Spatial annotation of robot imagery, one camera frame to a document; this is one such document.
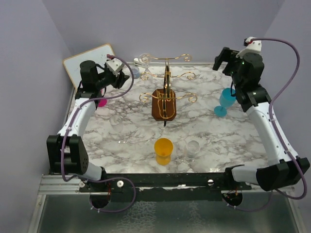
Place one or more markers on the clear champagne flute glass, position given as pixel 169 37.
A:
pixel 146 75

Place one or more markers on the gold and black glass rack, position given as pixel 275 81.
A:
pixel 163 99

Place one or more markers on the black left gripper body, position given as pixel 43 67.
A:
pixel 105 79

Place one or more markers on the blue plastic wine glass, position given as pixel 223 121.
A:
pixel 226 100

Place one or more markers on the small jar of paper clips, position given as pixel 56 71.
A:
pixel 136 72

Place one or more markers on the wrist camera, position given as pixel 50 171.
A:
pixel 252 45
pixel 114 65

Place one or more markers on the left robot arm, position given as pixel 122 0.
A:
pixel 66 150

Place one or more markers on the pink plastic wine glass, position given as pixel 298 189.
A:
pixel 101 102

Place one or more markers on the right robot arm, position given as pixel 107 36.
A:
pixel 284 167

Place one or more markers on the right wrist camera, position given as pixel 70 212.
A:
pixel 252 45

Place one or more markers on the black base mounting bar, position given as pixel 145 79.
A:
pixel 158 187

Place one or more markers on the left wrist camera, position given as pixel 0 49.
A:
pixel 114 65

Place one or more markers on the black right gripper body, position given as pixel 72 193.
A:
pixel 232 65

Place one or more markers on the small framed whiteboard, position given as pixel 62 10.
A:
pixel 83 60

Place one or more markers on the short clear glass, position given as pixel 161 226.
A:
pixel 191 150

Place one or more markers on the orange plastic wine glass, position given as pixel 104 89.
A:
pixel 163 149

